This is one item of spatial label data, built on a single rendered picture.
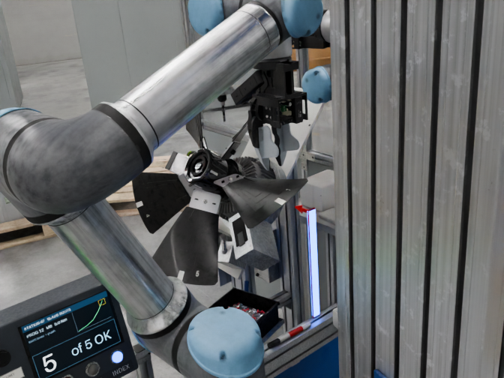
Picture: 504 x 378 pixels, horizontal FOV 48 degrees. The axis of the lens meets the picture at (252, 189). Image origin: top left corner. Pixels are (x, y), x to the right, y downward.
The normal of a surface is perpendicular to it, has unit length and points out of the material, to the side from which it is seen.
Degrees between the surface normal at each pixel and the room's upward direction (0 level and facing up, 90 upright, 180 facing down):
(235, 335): 8
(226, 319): 8
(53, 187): 98
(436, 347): 90
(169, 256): 52
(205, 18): 90
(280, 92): 90
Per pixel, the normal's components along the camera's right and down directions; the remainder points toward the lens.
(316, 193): -0.77, 0.29
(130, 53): 0.29, 0.34
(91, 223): 0.59, 0.32
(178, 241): -0.11, -0.27
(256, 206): -0.29, -0.75
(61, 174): 0.11, 0.25
